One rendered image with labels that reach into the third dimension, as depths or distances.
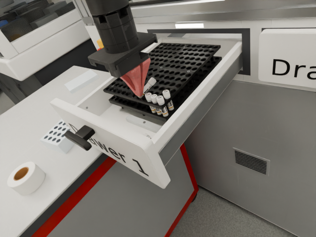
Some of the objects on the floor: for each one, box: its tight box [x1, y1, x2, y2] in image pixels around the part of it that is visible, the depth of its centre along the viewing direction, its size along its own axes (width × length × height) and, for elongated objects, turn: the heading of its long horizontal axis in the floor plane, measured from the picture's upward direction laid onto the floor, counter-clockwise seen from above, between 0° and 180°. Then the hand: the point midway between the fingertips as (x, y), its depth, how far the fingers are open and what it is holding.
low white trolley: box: [0, 66, 199, 237], centre depth 98 cm, size 58×62×76 cm
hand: (138, 91), depth 40 cm, fingers closed
